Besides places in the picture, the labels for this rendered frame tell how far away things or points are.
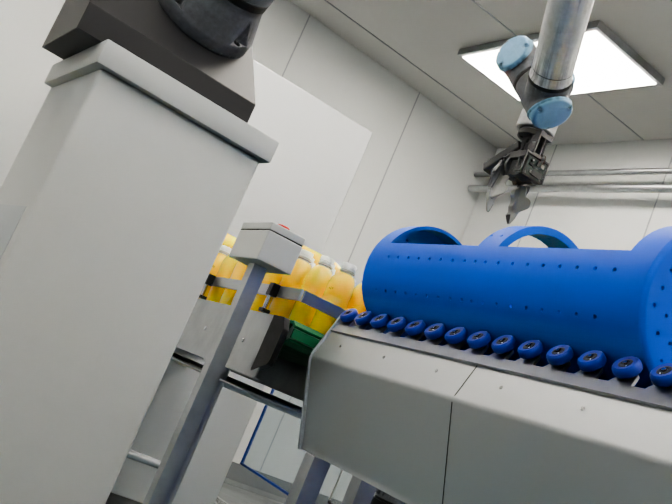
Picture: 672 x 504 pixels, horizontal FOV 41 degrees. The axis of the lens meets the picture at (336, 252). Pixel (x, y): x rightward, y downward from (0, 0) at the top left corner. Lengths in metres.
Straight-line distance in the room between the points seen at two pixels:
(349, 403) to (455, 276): 0.39
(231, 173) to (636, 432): 0.73
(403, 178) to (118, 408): 5.96
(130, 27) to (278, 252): 0.90
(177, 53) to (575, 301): 0.76
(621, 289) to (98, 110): 0.84
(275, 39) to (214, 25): 5.19
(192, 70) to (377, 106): 5.70
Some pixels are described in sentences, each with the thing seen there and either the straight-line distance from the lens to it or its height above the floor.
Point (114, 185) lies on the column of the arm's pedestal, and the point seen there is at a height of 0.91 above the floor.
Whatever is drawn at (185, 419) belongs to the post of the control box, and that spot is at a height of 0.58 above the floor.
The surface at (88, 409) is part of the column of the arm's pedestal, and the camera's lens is 1.40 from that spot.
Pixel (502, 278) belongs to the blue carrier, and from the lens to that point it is 1.66.
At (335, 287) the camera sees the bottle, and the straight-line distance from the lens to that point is 2.23.
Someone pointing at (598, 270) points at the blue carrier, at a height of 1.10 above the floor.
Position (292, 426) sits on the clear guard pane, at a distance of 2.99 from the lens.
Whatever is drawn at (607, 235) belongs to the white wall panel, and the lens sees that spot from 6.54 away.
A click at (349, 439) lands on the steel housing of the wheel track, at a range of 1.96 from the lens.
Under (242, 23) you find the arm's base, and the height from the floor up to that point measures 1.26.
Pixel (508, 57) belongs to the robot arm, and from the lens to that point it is 2.02.
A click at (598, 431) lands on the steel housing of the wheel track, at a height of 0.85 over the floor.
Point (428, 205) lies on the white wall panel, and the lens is 7.39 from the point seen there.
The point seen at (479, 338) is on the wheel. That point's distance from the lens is 1.69.
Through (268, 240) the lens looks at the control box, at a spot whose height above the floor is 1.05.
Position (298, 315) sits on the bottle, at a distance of 2.26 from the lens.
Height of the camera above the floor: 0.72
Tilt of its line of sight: 10 degrees up
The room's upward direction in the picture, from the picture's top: 23 degrees clockwise
